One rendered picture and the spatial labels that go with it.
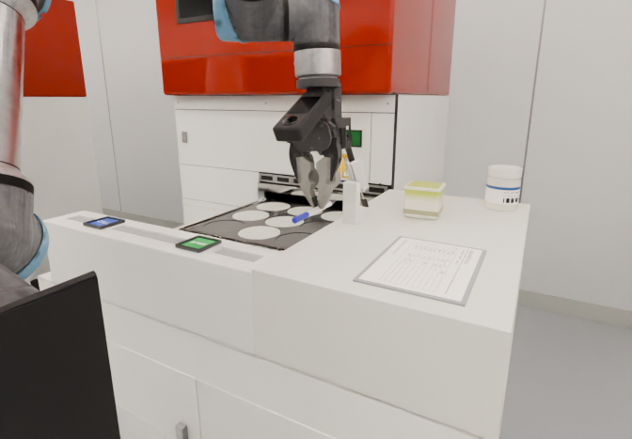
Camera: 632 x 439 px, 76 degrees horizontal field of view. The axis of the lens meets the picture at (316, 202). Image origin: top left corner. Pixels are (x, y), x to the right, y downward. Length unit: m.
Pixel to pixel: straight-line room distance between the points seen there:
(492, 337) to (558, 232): 2.17
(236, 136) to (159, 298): 0.74
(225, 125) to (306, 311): 0.94
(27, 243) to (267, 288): 0.31
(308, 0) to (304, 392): 0.58
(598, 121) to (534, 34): 0.56
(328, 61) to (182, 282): 0.43
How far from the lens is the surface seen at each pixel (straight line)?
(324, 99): 0.65
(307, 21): 0.67
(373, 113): 1.14
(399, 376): 0.57
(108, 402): 0.49
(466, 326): 0.51
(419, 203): 0.87
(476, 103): 2.58
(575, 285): 2.76
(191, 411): 0.87
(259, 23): 0.66
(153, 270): 0.77
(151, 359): 0.88
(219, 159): 1.45
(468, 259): 0.68
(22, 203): 0.63
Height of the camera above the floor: 1.21
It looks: 14 degrees down
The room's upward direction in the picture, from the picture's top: straight up
